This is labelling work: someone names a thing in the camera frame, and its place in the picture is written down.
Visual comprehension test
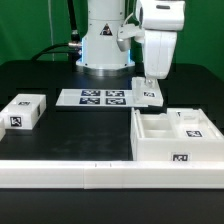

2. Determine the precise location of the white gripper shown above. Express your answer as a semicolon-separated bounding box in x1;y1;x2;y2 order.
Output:
142;30;177;88

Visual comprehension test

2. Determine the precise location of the white cabinet body box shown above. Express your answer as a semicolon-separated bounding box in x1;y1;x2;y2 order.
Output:
130;108;224;162

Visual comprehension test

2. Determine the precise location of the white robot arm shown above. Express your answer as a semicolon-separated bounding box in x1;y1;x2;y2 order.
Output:
76;0;185;80

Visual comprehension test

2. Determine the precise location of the white cabinet top block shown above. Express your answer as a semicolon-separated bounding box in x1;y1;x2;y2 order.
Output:
0;94;46;130

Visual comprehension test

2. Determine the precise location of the white left fence piece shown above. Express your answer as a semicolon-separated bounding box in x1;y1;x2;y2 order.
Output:
0;116;6;141

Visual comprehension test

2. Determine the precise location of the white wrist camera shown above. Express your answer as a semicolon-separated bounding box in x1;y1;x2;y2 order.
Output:
117;24;144;52

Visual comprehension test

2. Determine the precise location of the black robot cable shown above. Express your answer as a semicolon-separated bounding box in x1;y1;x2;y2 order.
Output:
31;0;83;62

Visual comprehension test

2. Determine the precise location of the white marker base plate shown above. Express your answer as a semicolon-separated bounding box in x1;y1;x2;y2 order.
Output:
56;89;145;107

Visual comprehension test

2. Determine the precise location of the white front fence rail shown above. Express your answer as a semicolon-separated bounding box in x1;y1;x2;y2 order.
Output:
0;160;224;189

